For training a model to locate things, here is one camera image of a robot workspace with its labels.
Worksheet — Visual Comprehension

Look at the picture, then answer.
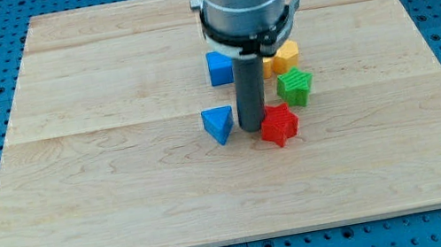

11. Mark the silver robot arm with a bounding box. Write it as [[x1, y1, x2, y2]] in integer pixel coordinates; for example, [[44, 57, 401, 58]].
[[190, 0, 300, 133]]

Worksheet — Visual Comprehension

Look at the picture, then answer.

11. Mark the blue cube block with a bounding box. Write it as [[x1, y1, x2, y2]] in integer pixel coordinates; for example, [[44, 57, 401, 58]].
[[205, 51, 234, 87]]

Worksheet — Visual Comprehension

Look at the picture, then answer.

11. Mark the blue triangle block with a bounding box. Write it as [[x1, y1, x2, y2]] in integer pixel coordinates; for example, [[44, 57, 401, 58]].
[[201, 105, 234, 145]]

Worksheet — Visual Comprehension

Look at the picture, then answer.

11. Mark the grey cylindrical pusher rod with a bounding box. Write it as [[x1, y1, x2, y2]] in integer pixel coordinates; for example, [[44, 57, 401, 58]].
[[232, 57, 265, 133]]

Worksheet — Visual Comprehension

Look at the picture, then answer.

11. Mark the green star block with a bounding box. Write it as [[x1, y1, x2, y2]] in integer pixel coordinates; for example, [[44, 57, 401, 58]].
[[276, 66, 313, 107]]

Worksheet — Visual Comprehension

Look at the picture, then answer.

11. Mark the yellow block behind rod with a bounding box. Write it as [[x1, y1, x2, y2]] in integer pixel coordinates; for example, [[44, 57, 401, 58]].
[[262, 57, 274, 79]]

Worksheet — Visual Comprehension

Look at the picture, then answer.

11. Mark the yellow hexagon block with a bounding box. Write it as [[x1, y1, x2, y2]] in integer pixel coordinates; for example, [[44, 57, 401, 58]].
[[272, 40, 299, 74]]

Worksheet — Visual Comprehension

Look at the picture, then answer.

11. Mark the red star block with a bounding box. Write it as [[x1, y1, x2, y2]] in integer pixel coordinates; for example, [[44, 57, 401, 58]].
[[260, 103, 299, 148]]

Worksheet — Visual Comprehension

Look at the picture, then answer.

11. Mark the wooden board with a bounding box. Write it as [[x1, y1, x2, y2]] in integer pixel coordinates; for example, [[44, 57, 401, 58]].
[[0, 0, 441, 247]]

